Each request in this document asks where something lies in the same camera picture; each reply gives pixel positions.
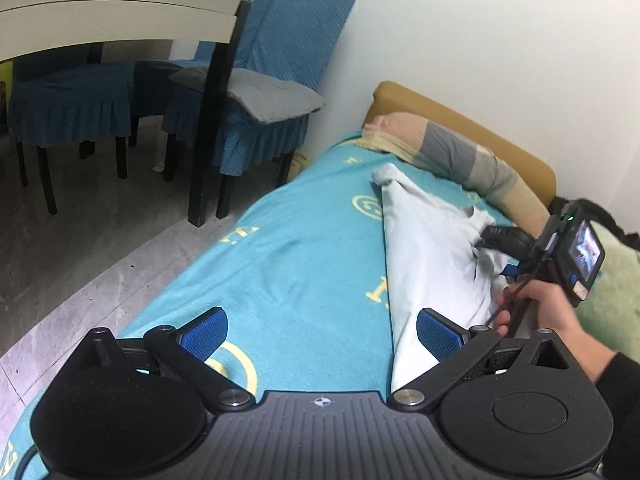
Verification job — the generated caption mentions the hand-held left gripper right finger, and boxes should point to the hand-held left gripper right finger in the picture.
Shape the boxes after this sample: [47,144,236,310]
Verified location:
[388,307,575,413]

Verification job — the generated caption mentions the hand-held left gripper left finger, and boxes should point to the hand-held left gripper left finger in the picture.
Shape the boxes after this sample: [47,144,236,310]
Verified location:
[66,307,256,411]

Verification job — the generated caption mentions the white printed t-shirt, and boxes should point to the white printed t-shirt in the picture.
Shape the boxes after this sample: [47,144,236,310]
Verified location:
[371,164,523,397]

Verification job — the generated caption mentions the person's right hand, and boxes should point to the person's right hand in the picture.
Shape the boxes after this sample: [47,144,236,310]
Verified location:
[492,278,616,382]

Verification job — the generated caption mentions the dark clothing pile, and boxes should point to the dark clothing pile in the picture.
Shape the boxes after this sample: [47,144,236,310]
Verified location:
[550,199,640,250]

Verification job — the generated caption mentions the green plush blanket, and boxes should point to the green plush blanket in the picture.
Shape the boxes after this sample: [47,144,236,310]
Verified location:
[574,225,640,357]

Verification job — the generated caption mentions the plaid pillow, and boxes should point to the plaid pillow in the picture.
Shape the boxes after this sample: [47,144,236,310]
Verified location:
[361,112,552,237]

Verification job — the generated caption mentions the teal printed bed sheet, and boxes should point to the teal printed bed sheet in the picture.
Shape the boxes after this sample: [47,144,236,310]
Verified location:
[0,130,518,480]

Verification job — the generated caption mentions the tan bed headboard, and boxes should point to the tan bed headboard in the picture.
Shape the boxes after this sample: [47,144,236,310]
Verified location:
[372,81,557,211]

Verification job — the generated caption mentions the grey seat cushion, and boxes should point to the grey seat cushion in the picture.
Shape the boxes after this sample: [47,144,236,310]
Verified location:
[169,67,326,125]

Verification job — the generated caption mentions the blue covered chair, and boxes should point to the blue covered chair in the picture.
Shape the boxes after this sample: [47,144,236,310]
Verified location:
[162,0,359,221]
[6,42,137,217]
[127,40,217,148]

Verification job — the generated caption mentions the white and black table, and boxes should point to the white and black table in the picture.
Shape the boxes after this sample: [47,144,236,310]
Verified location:
[0,0,272,228]

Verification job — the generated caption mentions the black cable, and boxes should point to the black cable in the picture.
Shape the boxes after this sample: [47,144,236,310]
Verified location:
[487,255,543,333]

